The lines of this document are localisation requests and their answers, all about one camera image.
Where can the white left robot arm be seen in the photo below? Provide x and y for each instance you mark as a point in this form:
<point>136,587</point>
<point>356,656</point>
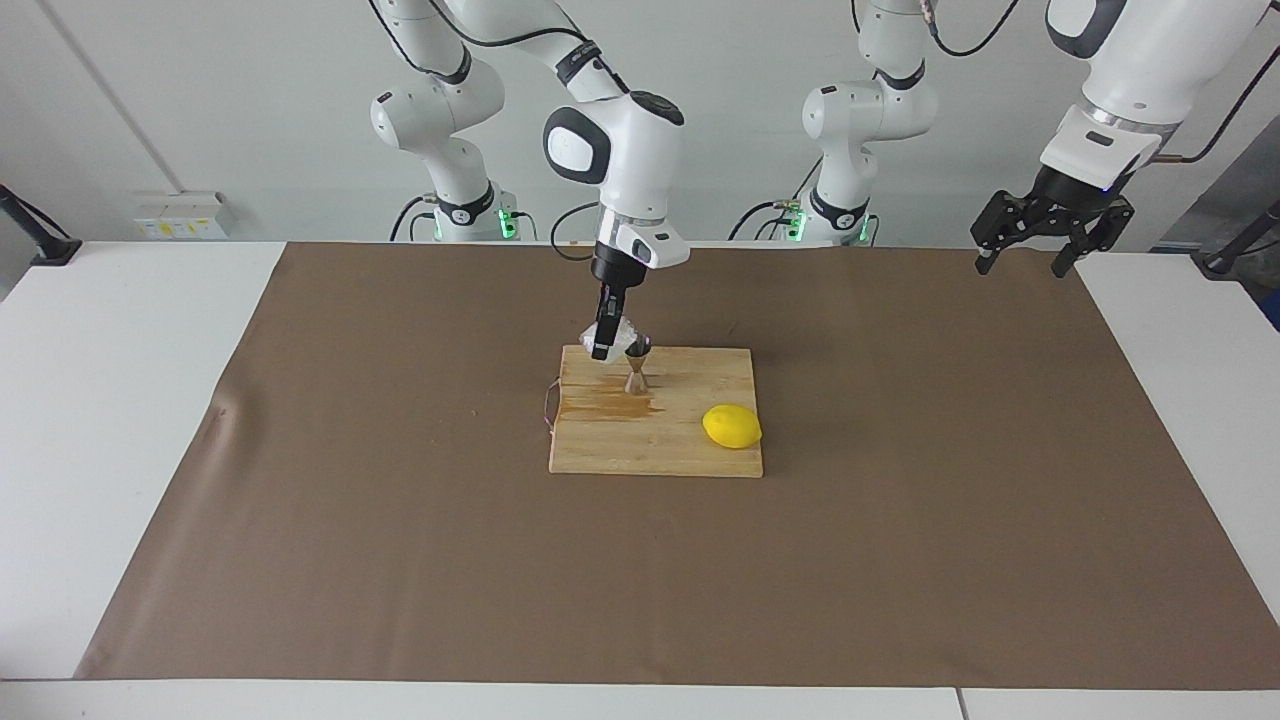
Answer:
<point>1150,60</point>

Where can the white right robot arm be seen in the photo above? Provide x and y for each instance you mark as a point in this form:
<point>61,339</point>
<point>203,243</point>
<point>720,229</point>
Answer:
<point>625,150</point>

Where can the blue object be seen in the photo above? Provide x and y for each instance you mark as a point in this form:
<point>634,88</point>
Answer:
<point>1274,310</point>

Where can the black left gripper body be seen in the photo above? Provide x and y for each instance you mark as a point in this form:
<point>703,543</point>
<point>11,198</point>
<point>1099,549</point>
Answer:
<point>1070,195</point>

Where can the white wall socket box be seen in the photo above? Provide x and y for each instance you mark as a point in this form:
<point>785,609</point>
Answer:
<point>180,215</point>

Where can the steel double jigger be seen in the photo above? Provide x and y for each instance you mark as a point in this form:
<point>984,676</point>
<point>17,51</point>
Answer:
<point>637,380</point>

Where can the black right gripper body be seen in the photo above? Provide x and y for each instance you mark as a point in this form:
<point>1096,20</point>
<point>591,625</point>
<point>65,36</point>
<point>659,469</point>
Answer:
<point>610,272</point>

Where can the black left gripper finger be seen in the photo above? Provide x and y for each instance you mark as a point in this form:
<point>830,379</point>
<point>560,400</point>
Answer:
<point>1000,218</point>
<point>1105,227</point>

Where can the wooden cutting board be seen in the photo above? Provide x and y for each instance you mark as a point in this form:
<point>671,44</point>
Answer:
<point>680,450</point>

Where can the yellow lemon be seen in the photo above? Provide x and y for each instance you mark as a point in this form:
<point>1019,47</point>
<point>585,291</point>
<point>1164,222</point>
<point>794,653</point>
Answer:
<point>732,427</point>

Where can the black clamp stand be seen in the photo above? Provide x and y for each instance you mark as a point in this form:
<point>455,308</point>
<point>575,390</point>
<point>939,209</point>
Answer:
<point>55,250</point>
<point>1225,262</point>

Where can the brown paper table mat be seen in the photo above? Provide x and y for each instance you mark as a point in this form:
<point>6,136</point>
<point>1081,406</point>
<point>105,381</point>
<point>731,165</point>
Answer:
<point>400,560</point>

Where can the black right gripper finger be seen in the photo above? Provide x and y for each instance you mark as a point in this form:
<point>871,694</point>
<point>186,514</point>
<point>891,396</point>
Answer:
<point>606,325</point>

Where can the clear glass cup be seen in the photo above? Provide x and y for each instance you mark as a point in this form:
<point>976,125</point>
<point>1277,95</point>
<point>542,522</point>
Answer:
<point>630,333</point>

